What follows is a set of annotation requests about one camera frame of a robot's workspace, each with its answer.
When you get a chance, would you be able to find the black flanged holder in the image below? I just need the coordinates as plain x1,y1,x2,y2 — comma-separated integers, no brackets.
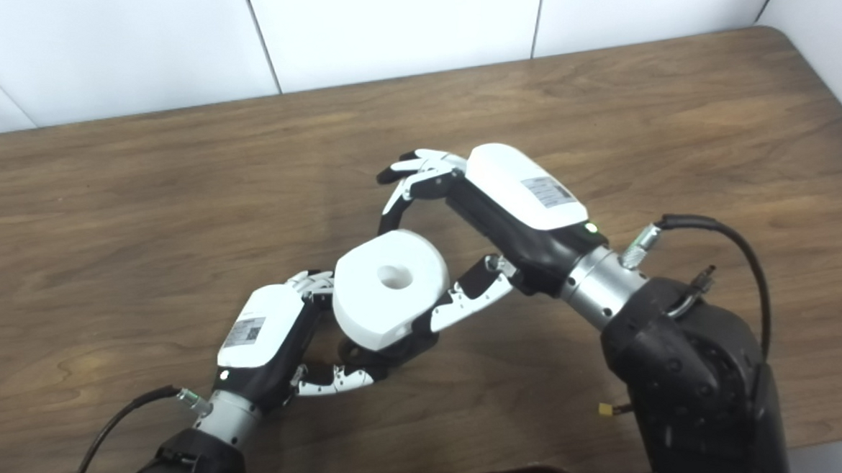
336,325,443,377

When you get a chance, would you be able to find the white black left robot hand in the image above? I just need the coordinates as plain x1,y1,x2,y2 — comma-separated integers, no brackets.
210,266,389,414

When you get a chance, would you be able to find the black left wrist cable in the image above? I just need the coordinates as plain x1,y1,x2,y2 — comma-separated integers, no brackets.
63,382,211,473

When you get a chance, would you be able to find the thin black right arm wire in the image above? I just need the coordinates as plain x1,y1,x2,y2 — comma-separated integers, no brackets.
664,264,719,320

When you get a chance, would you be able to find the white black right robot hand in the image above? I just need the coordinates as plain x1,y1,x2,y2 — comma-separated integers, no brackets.
375,138,614,336

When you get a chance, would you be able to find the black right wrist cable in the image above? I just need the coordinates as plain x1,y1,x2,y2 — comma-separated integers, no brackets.
654,208,774,369

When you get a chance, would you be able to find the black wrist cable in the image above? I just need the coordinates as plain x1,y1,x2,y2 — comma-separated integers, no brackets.
63,382,211,473
654,208,774,369

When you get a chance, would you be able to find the round white piece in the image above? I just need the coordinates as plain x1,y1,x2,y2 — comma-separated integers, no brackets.
329,227,454,354

